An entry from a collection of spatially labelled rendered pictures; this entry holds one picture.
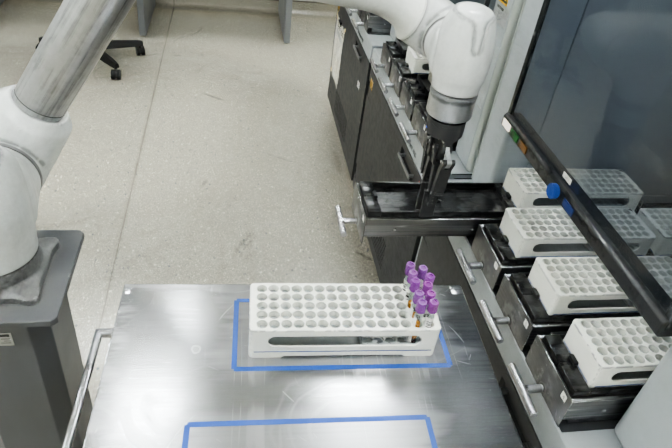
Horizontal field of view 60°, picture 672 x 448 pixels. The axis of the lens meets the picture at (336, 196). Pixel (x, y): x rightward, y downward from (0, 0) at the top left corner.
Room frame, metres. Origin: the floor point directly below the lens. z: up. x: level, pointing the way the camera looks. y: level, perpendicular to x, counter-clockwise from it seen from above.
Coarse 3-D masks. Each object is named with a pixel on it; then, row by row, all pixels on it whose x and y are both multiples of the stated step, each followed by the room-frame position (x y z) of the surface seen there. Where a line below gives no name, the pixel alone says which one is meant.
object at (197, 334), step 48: (144, 288) 0.68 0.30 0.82; (192, 288) 0.70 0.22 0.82; (240, 288) 0.71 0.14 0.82; (432, 288) 0.78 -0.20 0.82; (96, 336) 0.60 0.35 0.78; (144, 336) 0.58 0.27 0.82; (192, 336) 0.60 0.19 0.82; (240, 336) 0.61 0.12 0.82; (144, 384) 0.50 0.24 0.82; (192, 384) 0.51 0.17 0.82; (240, 384) 0.52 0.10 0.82; (288, 384) 0.53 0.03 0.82; (336, 384) 0.55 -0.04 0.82; (384, 384) 0.56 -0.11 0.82; (432, 384) 0.57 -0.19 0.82; (480, 384) 0.58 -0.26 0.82; (96, 432) 0.42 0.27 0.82; (144, 432) 0.43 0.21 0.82; (192, 432) 0.44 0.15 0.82; (240, 432) 0.45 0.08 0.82; (288, 432) 0.46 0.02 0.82; (336, 432) 0.47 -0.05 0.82; (384, 432) 0.48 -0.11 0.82; (432, 432) 0.49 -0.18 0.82; (480, 432) 0.50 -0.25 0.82
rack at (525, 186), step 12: (516, 168) 1.17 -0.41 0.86; (528, 168) 1.18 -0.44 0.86; (516, 180) 1.12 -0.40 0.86; (528, 180) 1.13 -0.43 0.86; (540, 180) 1.14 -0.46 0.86; (516, 192) 1.10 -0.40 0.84; (528, 192) 1.07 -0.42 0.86; (540, 192) 1.08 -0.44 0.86; (516, 204) 1.08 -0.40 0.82; (528, 204) 1.07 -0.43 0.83; (540, 204) 1.12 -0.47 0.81; (552, 204) 1.13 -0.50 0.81
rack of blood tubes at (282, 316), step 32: (256, 288) 0.66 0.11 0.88; (288, 288) 0.67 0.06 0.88; (320, 288) 0.69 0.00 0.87; (352, 288) 0.70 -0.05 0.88; (384, 288) 0.71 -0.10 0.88; (256, 320) 0.59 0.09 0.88; (288, 320) 0.60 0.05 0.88; (320, 320) 0.61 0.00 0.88; (352, 320) 0.62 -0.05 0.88; (384, 320) 0.63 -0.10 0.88; (256, 352) 0.57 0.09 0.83; (288, 352) 0.58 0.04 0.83; (320, 352) 0.59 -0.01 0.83; (352, 352) 0.60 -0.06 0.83; (384, 352) 0.61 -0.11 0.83; (416, 352) 0.62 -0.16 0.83
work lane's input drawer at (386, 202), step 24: (360, 192) 1.07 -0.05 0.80; (384, 192) 1.09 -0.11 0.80; (408, 192) 1.10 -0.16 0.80; (456, 192) 1.13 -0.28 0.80; (480, 192) 1.14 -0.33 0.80; (504, 192) 1.13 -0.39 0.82; (336, 216) 1.05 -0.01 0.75; (360, 216) 1.02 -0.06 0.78; (384, 216) 0.99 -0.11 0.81; (408, 216) 1.01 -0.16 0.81; (456, 216) 1.03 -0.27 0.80; (480, 216) 1.04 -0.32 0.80
